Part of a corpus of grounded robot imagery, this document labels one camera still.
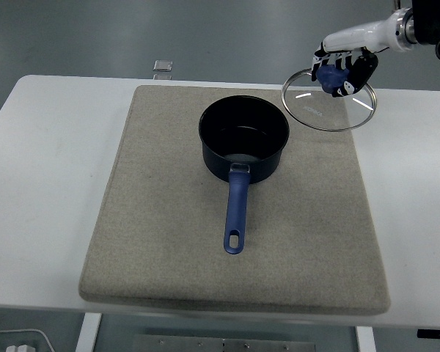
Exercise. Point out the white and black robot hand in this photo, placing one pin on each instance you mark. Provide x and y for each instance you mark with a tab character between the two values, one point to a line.
355	36

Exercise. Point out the glass pot lid blue knob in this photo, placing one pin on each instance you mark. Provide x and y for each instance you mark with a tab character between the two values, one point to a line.
330	106

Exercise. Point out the small silver floor plate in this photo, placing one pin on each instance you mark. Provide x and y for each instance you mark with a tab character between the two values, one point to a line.
163	65

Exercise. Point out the beige fabric mat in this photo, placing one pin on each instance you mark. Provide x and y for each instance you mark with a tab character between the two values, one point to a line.
234	205

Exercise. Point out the white table leg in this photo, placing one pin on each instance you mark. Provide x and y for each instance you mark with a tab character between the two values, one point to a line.
88	331
365	339

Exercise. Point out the grey metal plate with screws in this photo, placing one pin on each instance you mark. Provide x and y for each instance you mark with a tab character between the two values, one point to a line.
223	344

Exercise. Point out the white power adapter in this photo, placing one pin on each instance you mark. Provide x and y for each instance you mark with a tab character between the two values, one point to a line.
21	347

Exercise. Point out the black bracket under table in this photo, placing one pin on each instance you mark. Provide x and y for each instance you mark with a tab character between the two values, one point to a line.
435	333

